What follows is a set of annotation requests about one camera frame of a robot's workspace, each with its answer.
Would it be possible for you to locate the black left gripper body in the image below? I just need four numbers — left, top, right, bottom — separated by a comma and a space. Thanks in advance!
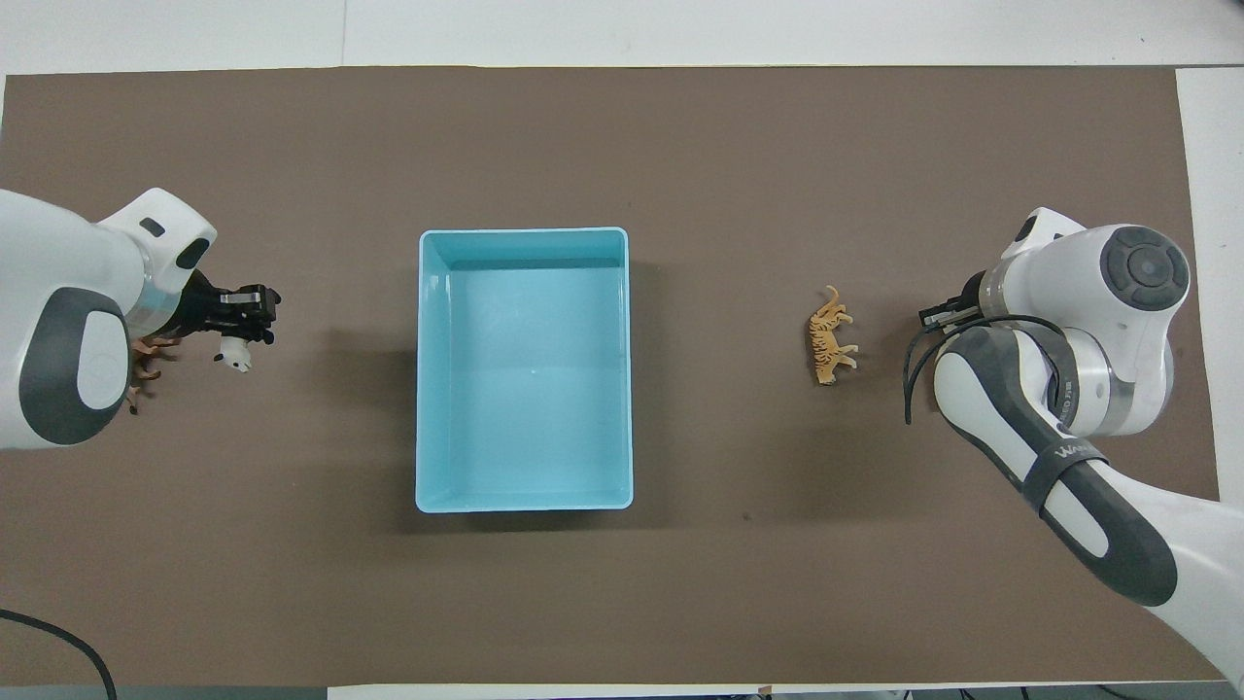
175, 269, 242, 339

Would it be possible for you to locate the brown lion toy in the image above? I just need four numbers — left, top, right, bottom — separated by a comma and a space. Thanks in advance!
124, 334, 184, 416

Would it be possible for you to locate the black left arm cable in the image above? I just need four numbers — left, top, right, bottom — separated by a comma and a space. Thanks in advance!
0, 609, 119, 700

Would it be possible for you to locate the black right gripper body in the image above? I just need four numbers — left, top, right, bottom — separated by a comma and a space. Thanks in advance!
918, 271, 988, 333

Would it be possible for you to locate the orange striped tiger toy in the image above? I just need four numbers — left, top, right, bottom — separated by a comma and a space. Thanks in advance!
808, 285, 860, 386

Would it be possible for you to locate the light blue storage box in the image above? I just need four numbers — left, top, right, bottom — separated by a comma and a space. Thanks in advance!
415, 227, 635, 513

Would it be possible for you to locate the brown table mat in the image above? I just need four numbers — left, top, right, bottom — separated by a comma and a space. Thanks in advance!
0, 65, 1239, 687

